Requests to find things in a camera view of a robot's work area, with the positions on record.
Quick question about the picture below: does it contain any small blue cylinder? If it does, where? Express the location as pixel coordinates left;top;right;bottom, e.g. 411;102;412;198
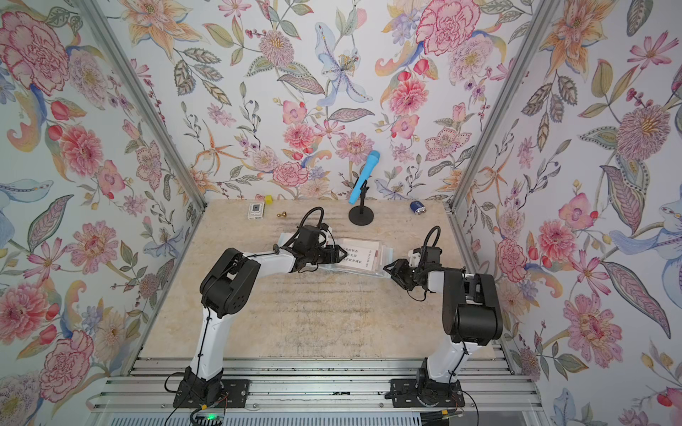
410;201;427;215

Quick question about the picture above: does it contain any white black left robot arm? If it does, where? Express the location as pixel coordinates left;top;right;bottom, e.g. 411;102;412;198
179;206;348;405

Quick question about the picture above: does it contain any white playing card box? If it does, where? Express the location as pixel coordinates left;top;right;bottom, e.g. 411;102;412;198
247;202;265;220

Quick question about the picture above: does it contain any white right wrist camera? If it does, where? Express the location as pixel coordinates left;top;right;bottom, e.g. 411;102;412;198
408;250;421;269

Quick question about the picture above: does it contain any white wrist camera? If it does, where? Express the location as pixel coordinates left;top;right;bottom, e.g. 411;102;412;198
408;250;421;269
319;223;333;241

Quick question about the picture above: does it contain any aluminium corner post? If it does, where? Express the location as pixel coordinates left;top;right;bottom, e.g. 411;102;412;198
74;0;208;209
449;0;561;211

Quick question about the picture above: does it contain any aluminium corner post right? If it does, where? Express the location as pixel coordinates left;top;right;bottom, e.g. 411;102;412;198
449;0;561;211

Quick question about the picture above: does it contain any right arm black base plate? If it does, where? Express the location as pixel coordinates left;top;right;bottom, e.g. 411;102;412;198
385;379;465;409

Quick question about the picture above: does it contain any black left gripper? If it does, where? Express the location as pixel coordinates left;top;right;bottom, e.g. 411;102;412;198
304;242;349;267

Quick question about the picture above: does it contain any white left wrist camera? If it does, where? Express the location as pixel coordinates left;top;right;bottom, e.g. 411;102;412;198
319;223;333;241

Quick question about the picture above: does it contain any aluminium corner post left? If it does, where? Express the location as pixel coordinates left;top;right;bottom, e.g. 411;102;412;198
74;0;208;209

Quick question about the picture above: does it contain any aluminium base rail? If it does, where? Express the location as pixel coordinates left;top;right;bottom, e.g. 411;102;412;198
86;351;549;425

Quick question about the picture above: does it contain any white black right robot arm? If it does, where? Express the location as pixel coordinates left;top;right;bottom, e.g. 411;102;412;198
384;225;504;408

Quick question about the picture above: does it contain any white card black text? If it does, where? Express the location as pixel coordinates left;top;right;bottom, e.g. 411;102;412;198
339;238;382;271

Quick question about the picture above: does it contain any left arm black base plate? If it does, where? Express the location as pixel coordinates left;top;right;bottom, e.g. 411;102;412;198
172;379;251;409

